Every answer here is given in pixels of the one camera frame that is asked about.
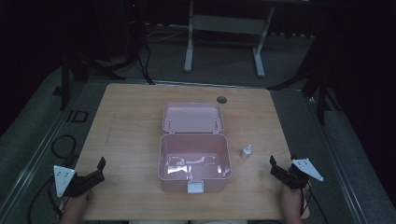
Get black hanging cables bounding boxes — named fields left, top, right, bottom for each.
left=124, top=0, right=156, bottom=86

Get person's left hand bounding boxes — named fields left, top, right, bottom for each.
left=61, top=189, right=94, bottom=216

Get small clear bottle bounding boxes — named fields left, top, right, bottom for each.
left=239, top=143, right=253, bottom=161

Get person's right hand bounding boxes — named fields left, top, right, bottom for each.
left=279, top=181, right=311, bottom=216

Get black rectangular floor frame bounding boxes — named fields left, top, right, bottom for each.
left=65, top=109, right=90, bottom=123

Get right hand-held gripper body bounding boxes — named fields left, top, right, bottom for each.
left=280, top=157, right=325, bottom=190

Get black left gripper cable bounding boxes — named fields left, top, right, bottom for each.
left=26, top=152, right=78, bottom=224

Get pink plastic box with lid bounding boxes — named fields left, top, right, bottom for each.
left=157, top=102, right=233, bottom=194

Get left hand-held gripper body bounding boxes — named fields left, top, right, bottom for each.
left=52, top=164, right=92, bottom=199

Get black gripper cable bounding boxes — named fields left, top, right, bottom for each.
left=26, top=152, right=78, bottom=224
left=298, top=181, right=330, bottom=224

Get black tripod stand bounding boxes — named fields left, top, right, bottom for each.
left=51, top=46, right=126, bottom=112
left=266, top=31, right=344, bottom=127

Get white metal stand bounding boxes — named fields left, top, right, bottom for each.
left=183, top=0, right=276, bottom=79

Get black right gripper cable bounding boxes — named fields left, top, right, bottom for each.
left=298, top=181, right=330, bottom=224

